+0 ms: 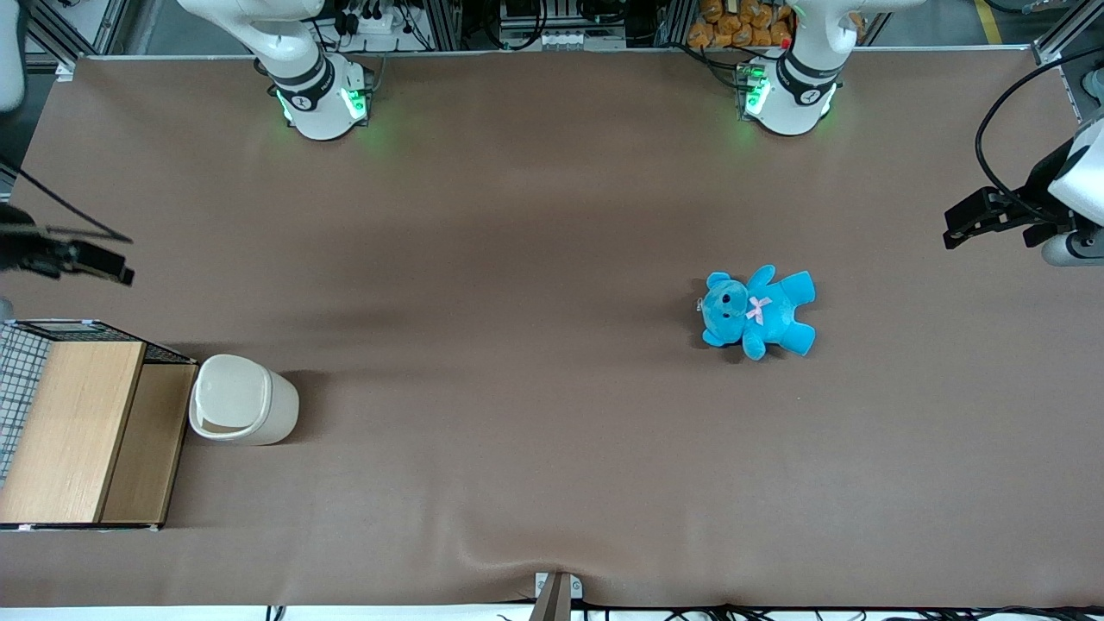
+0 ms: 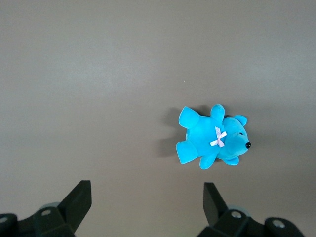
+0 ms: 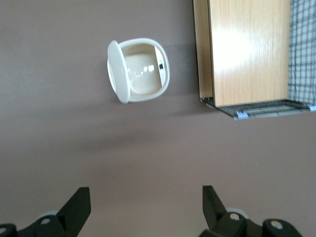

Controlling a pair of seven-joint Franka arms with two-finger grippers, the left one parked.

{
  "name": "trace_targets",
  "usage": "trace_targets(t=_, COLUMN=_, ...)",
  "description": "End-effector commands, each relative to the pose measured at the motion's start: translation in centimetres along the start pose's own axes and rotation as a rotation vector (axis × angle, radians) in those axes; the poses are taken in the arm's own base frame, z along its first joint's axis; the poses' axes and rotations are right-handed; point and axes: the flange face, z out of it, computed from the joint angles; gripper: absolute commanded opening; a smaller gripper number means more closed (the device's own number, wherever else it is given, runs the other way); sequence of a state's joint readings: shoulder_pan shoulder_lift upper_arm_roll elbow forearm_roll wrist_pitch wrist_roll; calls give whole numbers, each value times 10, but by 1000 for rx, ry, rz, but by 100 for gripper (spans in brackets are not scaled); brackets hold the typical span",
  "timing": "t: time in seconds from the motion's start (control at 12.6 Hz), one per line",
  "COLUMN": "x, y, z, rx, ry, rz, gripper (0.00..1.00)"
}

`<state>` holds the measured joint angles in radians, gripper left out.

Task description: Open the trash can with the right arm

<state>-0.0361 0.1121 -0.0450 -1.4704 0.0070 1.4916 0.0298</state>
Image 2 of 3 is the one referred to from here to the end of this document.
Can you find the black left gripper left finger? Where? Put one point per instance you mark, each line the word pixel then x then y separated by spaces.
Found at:
pixel 71 207

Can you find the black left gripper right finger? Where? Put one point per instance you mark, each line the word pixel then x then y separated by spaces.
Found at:
pixel 217 212

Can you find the blue plush teddy bear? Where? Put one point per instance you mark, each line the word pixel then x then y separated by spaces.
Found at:
pixel 209 135

